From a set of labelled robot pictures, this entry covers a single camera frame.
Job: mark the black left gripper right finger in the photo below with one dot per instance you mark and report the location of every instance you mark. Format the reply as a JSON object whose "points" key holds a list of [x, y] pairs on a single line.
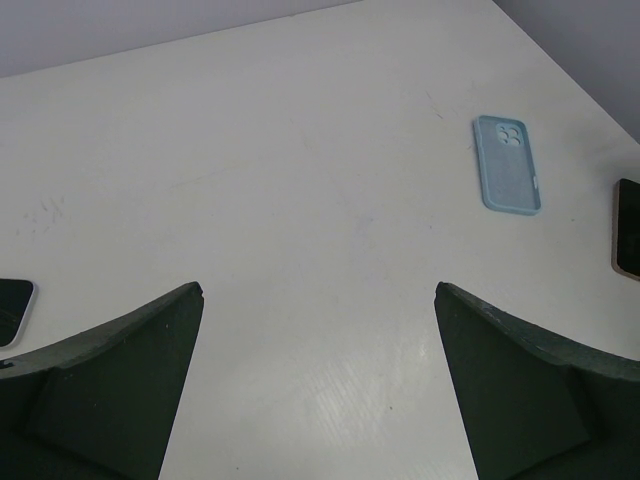
{"points": [[535, 404]]}

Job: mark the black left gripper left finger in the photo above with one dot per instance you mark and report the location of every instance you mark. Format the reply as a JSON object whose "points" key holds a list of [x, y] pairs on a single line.
{"points": [[101, 404]]}

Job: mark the gold framed black smartphone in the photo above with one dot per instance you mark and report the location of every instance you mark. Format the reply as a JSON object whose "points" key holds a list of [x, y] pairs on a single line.
{"points": [[626, 228]]}

